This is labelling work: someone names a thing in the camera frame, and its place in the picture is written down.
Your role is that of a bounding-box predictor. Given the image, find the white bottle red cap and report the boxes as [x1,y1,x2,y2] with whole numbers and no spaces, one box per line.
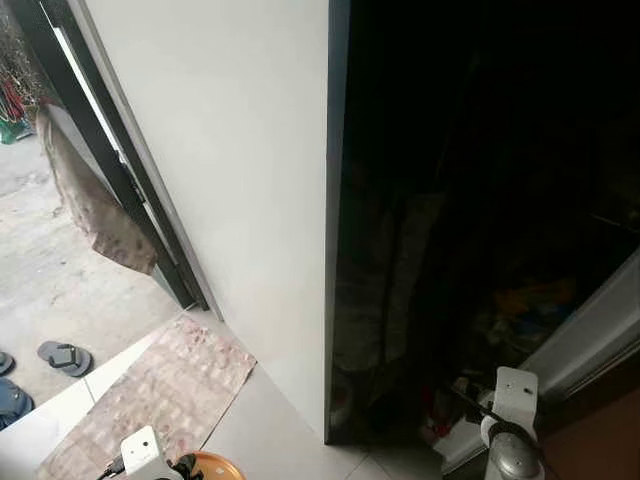
[330,385,356,431]

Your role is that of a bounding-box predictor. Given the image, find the dark metal door frame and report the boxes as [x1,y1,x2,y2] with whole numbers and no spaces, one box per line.
[15,0,213,313]

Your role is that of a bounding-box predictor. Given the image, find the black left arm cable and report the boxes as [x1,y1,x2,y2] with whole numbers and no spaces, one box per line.
[97,458,126,480]

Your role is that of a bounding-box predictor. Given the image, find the colourful hanging clothes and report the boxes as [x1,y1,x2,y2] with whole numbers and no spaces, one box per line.
[0,60,36,146]

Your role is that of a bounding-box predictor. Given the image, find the grey strapped slipper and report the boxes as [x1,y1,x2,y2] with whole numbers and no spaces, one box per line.
[38,341,94,378]

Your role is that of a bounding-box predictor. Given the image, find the brownish hanging curtain cloth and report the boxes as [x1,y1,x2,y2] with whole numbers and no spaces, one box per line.
[30,105,159,276]

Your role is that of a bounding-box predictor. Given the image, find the round orange plastic lid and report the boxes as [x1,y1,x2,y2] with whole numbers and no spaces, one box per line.
[190,452,247,480]

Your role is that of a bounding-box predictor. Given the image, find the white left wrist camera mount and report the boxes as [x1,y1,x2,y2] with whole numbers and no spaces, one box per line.
[120,425,167,480]

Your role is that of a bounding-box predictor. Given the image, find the patterned pink floor mat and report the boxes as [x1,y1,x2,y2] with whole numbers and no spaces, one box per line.
[38,315,257,480]

